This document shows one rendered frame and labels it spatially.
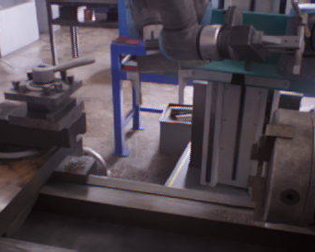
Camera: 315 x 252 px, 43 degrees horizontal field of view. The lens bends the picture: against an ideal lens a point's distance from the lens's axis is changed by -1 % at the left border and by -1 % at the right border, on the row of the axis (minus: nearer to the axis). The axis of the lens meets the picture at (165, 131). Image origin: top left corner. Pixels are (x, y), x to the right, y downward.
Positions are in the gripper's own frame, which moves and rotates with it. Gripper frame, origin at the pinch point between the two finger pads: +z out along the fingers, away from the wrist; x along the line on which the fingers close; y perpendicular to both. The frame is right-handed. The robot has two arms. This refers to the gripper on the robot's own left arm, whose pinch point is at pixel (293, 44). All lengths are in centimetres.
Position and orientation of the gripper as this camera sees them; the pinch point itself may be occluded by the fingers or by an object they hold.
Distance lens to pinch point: 97.3
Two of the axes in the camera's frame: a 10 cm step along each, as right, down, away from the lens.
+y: -1.7, 9.8, -0.6
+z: 8.5, 1.2, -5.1
